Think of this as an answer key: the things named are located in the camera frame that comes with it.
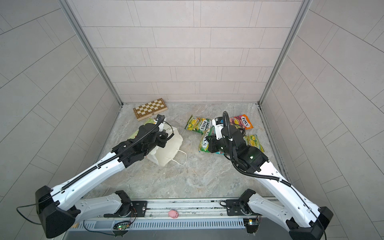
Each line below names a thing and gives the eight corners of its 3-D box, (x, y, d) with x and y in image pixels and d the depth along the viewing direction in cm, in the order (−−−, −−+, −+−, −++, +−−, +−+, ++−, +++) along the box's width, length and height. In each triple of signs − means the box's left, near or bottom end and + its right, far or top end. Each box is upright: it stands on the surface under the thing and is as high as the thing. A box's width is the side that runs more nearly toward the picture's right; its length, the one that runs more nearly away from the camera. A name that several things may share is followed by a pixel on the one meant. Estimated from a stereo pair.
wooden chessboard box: (137, 121, 107) (136, 118, 105) (133, 111, 113) (132, 108, 111) (167, 109, 115) (167, 106, 113) (162, 100, 121) (161, 97, 119)
